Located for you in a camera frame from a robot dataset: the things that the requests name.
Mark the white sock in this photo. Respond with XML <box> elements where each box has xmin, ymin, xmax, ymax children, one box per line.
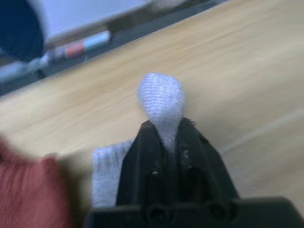
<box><xmin>91</xmin><ymin>73</ymin><xmax>186</xmax><ymax>209</ymax></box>

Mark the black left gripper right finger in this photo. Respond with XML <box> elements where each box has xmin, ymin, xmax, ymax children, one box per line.
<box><xmin>175</xmin><ymin>116</ymin><xmax>239</xmax><ymax>206</ymax></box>

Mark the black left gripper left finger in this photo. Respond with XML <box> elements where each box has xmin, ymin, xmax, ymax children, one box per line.
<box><xmin>115</xmin><ymin>120</ymin><xmax>177</xmax><ymax>207</ymax></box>

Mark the red sock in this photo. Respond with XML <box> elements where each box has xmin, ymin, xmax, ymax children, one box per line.
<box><xmin>0</xmin><ymin>136</ymin><xmax>73</xmax><ymax>228</ymax></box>

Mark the white board with metal frame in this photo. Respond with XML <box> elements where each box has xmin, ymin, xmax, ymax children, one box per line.
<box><xmin>0</xmin><ymin>0</ymin><xmax>228</xmax><ymax>95</ymax></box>

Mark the whiteboard marker with coloured label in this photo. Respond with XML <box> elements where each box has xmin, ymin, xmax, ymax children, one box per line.
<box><xmin>46</xmin><ymin>30</ymin><xmax>112</xmax><ymax>62</ymax></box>

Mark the dark blue sock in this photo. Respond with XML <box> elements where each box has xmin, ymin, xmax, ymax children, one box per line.
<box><xmin>0</xmin><ymin>0</ymin><xmax>46</xmax><ymax>63</ymax></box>

